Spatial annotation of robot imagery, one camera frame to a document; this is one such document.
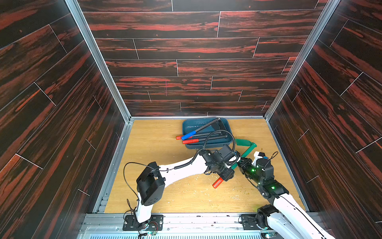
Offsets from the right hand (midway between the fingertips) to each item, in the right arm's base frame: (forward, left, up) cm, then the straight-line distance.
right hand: (237, 156), depth 81 cm
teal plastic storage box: (+25, +16, -11) cm, 32 cm away
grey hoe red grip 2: (+15, +23, -7) cm, 28 cm away
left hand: (-10, +4, -2) cm, 11 cm away
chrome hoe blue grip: (+32, +8, -8) cm, 34 cm away
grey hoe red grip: (+17, +34, -6) cm, 39 cm away
